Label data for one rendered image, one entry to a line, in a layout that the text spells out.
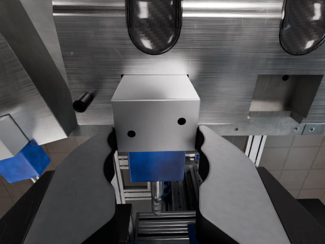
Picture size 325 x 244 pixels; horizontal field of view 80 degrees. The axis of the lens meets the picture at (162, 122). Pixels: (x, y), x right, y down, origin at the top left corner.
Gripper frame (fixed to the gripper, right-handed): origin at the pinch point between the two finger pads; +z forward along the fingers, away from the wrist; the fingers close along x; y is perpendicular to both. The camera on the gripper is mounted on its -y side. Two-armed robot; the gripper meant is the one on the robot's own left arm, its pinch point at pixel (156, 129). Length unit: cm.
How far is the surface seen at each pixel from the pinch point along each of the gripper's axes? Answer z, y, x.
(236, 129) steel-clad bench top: 13.2, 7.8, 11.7
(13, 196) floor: 97, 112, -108
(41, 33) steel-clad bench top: 13.5, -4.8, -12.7
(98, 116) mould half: 4.5, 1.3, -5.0
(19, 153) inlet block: 6.8, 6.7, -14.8
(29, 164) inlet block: 6.8, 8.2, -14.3
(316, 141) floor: 93, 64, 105
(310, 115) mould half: 4.2, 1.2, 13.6
